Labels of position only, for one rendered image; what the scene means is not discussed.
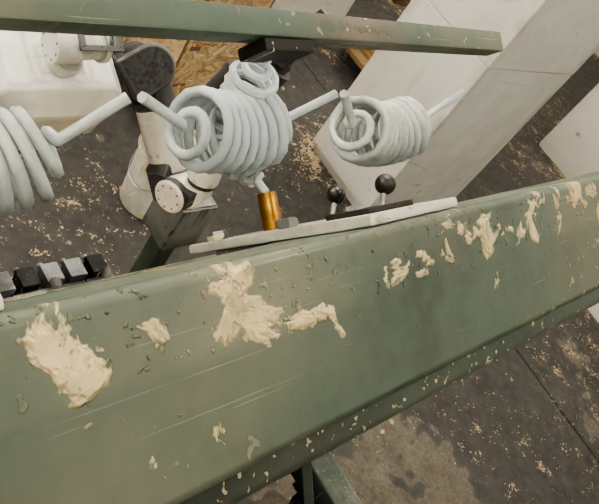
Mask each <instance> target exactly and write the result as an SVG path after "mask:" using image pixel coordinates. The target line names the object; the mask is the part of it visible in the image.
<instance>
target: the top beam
mask: <svg viewBox="0 0 599 504"><path fill-rule="evenodd" d="M597 288H599V171H597V172H592V173H588V174H583V175H579V176H574V177H569V178H565V179H560V180H556V181H551V182H547V183H542V184H538V185H533V186H529V187H524V188H520V189H515V190H511V191H506V192H502V193H497V194H493V195H488V196H484V197H479V198H475V199H470V200H466V201H461V202H457V206H456V207H454V208H450V209H446V210H441V211H437V212H433V213H428V214H424V215H420V216H415V217H411V218H407V219H402V220H398V221H394V222H389V223H385V224H381V225H376V226H372V227H366V228H359V229H353V230H347V231H340V232H334V233H327V234H321V235H314V236H308V237H302V238H295V239H290V240H285V241H281V242H276V243H272V244H267V245H263V246H258V247H254V248H249V249H245V250H240V251H236V252H231V253H227V254H222V255H218V256H213V257H208V258H204V259H199V260H195V261H190V262H186V263H181V264H177V265H172V266H168V267H163V268H159V269H154V270H150V271H145V272H141V273H136V274H132V275H127V276H123V277H118V278H114V279H109V280H105V281H100V282H96V283H91V284H87V285H82V286H78V287H73V288H69V289H64V290H60V291H55V292H51V293H46V294H42V295H37V296H33V297H28V298H23V299H19V300H14V301H10V302H5V303H4V309H3V310H2V311H1V312H0V504H180V503H182V502H184V501H186V500H187V499H189V498H191V497H193V496H195V495H197V494H199V493H201V492H203V491H205V490H207V489H209V488H211V487H213V486H215V485H217V484H219V483H220V482H222V481H224V480H226V479H228V478H230V477H232V476H234V475H236V474H238V473H240V472H242V471H244V470H246V469H248V468H250V467H252V466H253V465H255V464H257V463H259V462H261V461H263V460H265V459H267V458H269V457H271V456H273V455H275V454H277V453H279V452H281V451H283V450H285V449H287V448H288V447H290V446H292V445H294V444H296V443H298V442H300V441H302V440H304V439H306V438H308V437H310V436H312V435H314V434H316V433H318V432H320V431H321V430H323V429H325V428H327V427H329V426H331V425H333V424H335V423H337V422H339V421H341V420H343V419H345V418H347V417H349V416H351V415H353V414H354V413H356V412H358V411H360V410H362V409H364V408H366V407H368V406H370V405H372V404H374V403H376V402H378V401H380V400H382V399H384V398H386V397H388V396H389V395H391V394H393V393H395V392H397V391H399V390H401V389H403V388H405V387H407V386H409V385H411V384H413V383H415V382H417V381H419V380H421V379H422V378H424V377H426V376H428V375H430V374H432V373H434V372H436V371H438V370H440V369H442V368H444V367H446V366H448V365H450V364H452V363H454V362H455V361H457V360H459V359H461V358H463V357H465V356H467V355H469V354H471V353H473V352H475V351H477V350H479V349H481V348H483V347H485V346H487V345H489V344H490V343H492V342H494V341H496V340H498V339H500V338H502V337H504V336H506V335H508V334H510V333H512V332H514V331H516V330H518V329H520V328H522V327H523V326H525V325H527V324H529V323H531V322H533V321H535V320H537V319H539V318H541V317H543V316H545V315H547V314H549V313H551V312H553V311H555V310H556V309H558V308H560V307H562V306H564V305H566V304H568V303H570V302H572V301H574V300H576V299H578V298H580V297H582V296H584V295H586V294H588V293H589V292H591V291H593V290H595V289H597Z"/></svg>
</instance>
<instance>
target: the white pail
mask: <svg viewBox="0 0 599 504"><path fill-rule="evenodd" d="M138 145H139V146H138V148H137V149H136V151H135V152H136V153H135V152H134V154H135V156H134V154H133V156H134V158H133V156H132V158H133V160H132V158H131V160H132V163H131V165H130V163H129V166H130V168H129V167H128V172H127V175H126V177H125V179H124V182H123V184H122V186H121V189H120V200H121V202H122V204H123V205H124V207H125V208H126V209H127V210H128V211H129V212H130V213H131V214H133V215H134V216H136V217H138V218H140V219H142V220H143V217H144V215H145V213H146V211H147V209H148V208H149V206H150V204H151V202H152V200H153V197H152V193H151V189H150V185H149V182H148V178H147V174H146V168H147V166H148V164H149V163H148V159H147V155H146V151H145V147H144V143H143V139H142V135H141V134H140V136H139V140H138ZM131 160H130V162H131Z"/></svg>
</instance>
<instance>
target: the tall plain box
mask: <svg viewBox="0 0 599 504"><path fill-rule="evenodd" d="M397 21H399V22H409V23H419V24H428V25H438V26H448V27H457V28H467V29H477V30H487V31H496V32H500V34H501V40H502V45H503V51H501V52H498V53H495V54H492V55H489V56H478V55H459V54H440V53H421V52H402V51H383V50H376V51H375V53H374V54H373V55H372V57H371V58H370V60H369V61H368V63H367V64H366V65H365V67H364V68H363V70H362V71H361V72H360V74H359V75H358V77H357V78H356V80H355V81H354V82H353V84H352V85H351V87H350V88H349V89H348V93H349V97H352V96H361V95H366V96H369V97H372V98H375V99H377V100H379V101H385V100H389V99H390V98H394V97H398V96H400V97H401V96H409V97H411V98H413V99H415V100H417V101H418V102H419V103H420V104H421V105H422V107H423V108H424V109H425V110H426V112H427V111H428V110H430V109H431V108H433V107H434V106H436V105H437V104H439V103H440V102H442V101H443V100H445V99H447V98H448V97H450V96H451V95H453V94H454V93H456V92H457V91H459V90H460V89H463V90H464V91H465V93H466V94H465V95H464V96H462V97H461V98H459V99H458V100H456V101H455V102H453V103H452V104H450V105H449V106H447V107H446V108H444V109H442V110H441V111H439V112H438V113H436V114H435V115H433V116H432V117H430V118H429V119H430V122H431V128H432V131H431V136H430V137H429V141H428V146H427V149H426V150H425V151H424V152H423V153H422V154H421V155H415V156H414V157H413V158H412V159H406V160H405V161H404V162H400V163H395V164H394V165H387V166H381V167H364V166H358V165H355V164H353V163H350V162H347V161H345V160H342V159H341V158H340V157H339V156H338V154H337V153H336V152H335V151H334V149H333V148H332V144H331V138H330V134H329V131H328V128H329V121H330V117H331V115H332V114H331V115H330V116H329V118H328V119H327V121H326V122H325V123H324V125H323V126H322V128H321V129H320V131H319V132H318V133H317V135H316V136H315V138H314V139H313V140H314V141H315V143H316V144H317V146H316V148H315V149H314V151H315V153H316V154H317V155H318V157H319V158H320V160H321V161H322V163H323V164H324V165H325V167H326V168H327V170H328V171H329V173H330V174H331V175H332V177H333V178H334V180H335V181H336V183H337V184H338V185H340V186H342V187H343V188H344V190H345V193H346V197H347V198H348V200H349V201H350V203H351V204H352V206H354V205H359V204H362V205H364V208H366V207H371V206H376V205H379V202H380V196H381V194H380V193H378V192H377V191H376V189H375V180H376V178H377V177H378V176H379V175H381V174H390V175H391V176H393V177H394V179H395V181H396V187H395V190H394V191H393V192H392V193H391V194H388V195H386V200H385V204H387V203H393V202H398V201H404V200H409V199H412V200H413V204H416V203H421V202H427V201H433V200H439V199H444V198H450V197H456V196H457V195H458V194H459V193H460V192H461V191H462V190H463V189H464V188H465V187H466V186H467V185H468V184H469V183H470V182H471V181H472V179H473V178H474V177H475V176H476V175H477V174H478V173H479V172H480V171H481V170H482V169H483V168H484V167H485V166H486V165H487V164H488V163H489V162H490V161H491V160H492V159H493V157H494V156H495V155H496V154H497V153H498V152H499V151H500V150H501V149H502V148H503V147H504V146H505V145H506V144H507V143H508V142H509V141H510V140H511V139H512V138H513V136H514V135H515V134H516V133H517V132H518V131H519V130H520V129H521V128H522V127H523V126H524V125H525V124H526V123H527V122H528V121H529V120H530V119H531V118H532V117H533V116H534V114H535V113H536V112H537V111H538V110H539V109H540V108H541V107H542V106H543V105H544V104H545V103H546V102H547V101H548V100H549V99H550V98H551V97H552V96H553V95H554V93H555V92H556V91H557V90H558V89H559V88H560V87H561V86H562V85H563V84H564V83H565V82H566V81H567V80H568V79H569V78H570V77H571V75H573V74H574V73H575V72H576V71H577V70H578V69H579V68H580V67H581V66H582V65H583V64H584V63H585V61H586V60H587V59H588V58H589V57H590V56H591V55H592V54H593V53H594V52H595V51H596V50H597V49H598V48H599V0H411V2H410V3H409V4H408V6H407V7H406V9H405V10H404V11H403V13H402V14H401V16H400V17H399V19H398V20H397ZM570 74H571V75H570Z"/></svg>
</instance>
